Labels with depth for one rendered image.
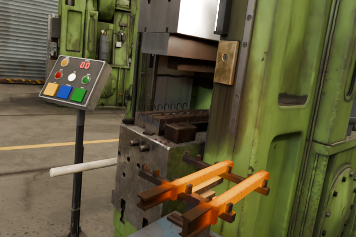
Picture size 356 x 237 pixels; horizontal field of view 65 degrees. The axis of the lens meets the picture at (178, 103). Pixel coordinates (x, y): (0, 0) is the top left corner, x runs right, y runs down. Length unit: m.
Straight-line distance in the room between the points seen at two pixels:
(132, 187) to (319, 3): 1.17
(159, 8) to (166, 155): 0.63
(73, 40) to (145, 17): 4.81
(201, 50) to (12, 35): 7.99
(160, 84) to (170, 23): 0.44
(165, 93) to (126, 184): 0.53
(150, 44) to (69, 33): 4.86
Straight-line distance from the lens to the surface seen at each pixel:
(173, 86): 1.60
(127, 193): 1.43
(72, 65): 1.74
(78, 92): 1.60
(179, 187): 0.75
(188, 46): 1.29
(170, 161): 1.15
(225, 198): 0.73
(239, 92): 1.12
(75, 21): 6.15
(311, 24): 1.42
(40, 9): 9.17
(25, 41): 9.10
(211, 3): 1.32
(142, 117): 1.36
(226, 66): 1.14
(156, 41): 1.28
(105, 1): 6.17
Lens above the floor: 1.27
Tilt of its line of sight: 9 degrees down
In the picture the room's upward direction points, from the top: 7 degrees clockwise
